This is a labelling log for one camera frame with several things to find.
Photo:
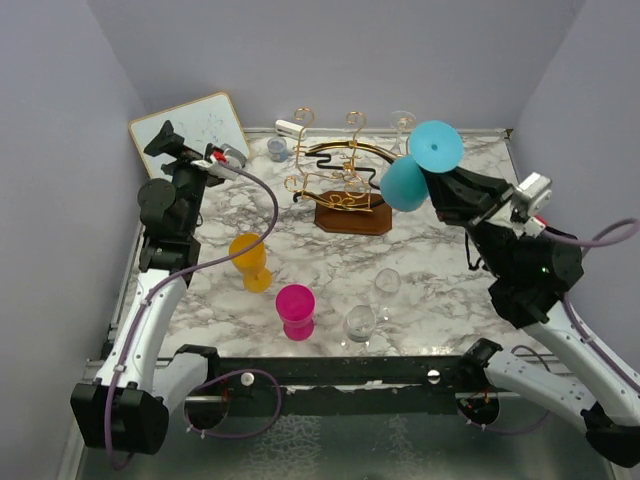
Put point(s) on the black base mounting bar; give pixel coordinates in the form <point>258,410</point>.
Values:
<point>331,386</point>

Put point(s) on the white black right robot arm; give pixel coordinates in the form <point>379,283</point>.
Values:
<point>534,269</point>

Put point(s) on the pink plastic wine glass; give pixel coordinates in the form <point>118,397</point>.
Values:
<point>295,305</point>

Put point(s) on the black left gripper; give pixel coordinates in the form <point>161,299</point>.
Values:
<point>170,142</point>

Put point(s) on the small whiteboard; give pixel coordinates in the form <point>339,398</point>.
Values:
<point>210,119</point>

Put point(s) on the gold wire wine glass rack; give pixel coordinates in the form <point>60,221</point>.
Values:
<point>347,199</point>

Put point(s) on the blue plastic wine glass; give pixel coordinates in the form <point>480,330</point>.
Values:
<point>433,147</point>

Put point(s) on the yellow plastic wine glass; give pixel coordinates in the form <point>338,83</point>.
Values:
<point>252,264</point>

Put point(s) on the white whiteboard eraser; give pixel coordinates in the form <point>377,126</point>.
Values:
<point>289,129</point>

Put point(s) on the clear wine glass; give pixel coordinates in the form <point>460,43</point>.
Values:
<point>402,122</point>

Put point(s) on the clear glass near front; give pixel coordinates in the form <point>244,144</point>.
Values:
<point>360,324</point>

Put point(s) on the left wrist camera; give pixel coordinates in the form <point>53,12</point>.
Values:
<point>223,162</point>

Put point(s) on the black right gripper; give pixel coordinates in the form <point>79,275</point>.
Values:
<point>464,196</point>

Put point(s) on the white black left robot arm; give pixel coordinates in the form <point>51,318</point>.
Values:
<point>128,404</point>

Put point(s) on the small clear blue cup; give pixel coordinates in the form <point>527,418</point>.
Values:
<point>278,149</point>

